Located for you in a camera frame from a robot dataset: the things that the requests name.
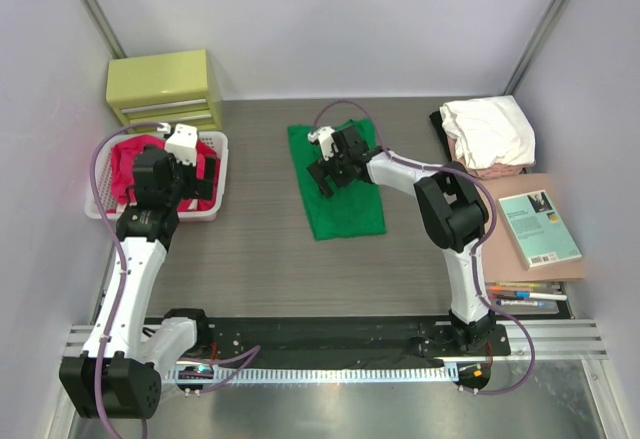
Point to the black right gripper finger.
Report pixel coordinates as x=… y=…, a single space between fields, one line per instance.
x=328 y=185
x=319 y=170

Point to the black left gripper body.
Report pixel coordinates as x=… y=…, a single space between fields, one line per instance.
x=184 y=181

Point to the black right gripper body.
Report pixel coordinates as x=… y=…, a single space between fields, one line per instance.
x=340 y=167

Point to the green t shirt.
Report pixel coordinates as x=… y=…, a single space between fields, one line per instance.
x=353 y=211

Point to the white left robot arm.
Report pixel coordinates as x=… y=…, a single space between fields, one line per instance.
x=118 y=373

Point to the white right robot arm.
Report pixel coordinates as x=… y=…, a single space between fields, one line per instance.
x=452 y=211

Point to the red t shirt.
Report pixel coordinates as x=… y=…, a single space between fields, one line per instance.
x=121 y=185

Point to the yellow green drawer cabinet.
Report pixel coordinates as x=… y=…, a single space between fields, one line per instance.
x=178 y=87

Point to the black folded t shirt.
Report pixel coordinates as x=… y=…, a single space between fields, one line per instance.
x=437 y=124

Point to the white folded t shirt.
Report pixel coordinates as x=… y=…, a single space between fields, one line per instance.
x=485 y=132

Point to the pink folded t shirt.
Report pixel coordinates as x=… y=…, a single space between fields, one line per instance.
x=495 y=171

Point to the yellow highlighter pen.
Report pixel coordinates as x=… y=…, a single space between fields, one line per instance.
x=518 y=285

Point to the teal paperback book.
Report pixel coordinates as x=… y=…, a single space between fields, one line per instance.
x=540 y=234

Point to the white marker pen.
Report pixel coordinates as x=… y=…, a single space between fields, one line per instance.
x=525 y=302

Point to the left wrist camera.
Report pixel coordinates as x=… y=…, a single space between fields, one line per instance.
x=181 y=141

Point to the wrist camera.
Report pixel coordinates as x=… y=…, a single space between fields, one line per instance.
x=181 y=141
x=323 y=137

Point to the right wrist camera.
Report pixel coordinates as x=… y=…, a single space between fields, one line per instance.
x=323 y=137

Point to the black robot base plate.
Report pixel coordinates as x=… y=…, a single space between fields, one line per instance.
x=426 y=336

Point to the aluminium slotted rail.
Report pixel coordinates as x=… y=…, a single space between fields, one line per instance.
x=255 y=376

